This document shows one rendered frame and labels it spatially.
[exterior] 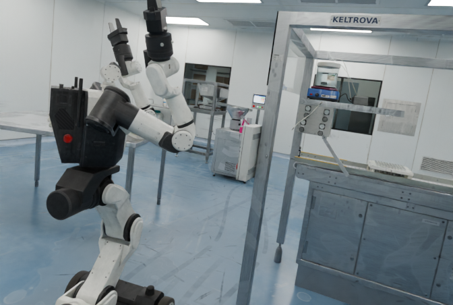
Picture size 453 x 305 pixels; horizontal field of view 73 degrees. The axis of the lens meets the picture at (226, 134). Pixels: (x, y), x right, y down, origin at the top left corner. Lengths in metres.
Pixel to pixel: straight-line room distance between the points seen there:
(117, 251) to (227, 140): 3.28
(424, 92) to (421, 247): 5.25
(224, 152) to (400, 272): 3.07
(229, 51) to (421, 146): 4.72
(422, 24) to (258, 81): 6.21
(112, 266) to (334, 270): 1.48
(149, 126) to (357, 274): 1.81
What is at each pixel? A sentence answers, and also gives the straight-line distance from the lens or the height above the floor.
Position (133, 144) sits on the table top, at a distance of 2.37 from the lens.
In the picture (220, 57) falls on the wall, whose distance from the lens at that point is 7.91.
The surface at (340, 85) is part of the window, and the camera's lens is 7.22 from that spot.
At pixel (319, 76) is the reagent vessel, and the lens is 2.20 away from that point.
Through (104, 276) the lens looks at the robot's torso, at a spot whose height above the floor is 0.39.
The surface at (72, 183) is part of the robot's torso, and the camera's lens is 1.34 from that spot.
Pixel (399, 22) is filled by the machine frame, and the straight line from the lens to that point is 1.49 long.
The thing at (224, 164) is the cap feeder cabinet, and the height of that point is 0.23.
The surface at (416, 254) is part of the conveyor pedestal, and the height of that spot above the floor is 0.48.
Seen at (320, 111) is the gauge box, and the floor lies 1.29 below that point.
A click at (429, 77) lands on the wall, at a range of 7.37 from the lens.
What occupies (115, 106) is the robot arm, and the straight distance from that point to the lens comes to 1.13.
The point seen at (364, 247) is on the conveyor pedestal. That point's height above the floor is 0.43.
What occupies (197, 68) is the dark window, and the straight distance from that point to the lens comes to 8.16.
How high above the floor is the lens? 1.32
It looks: 8 degrees down
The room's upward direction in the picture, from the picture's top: 8 degrees clockwise
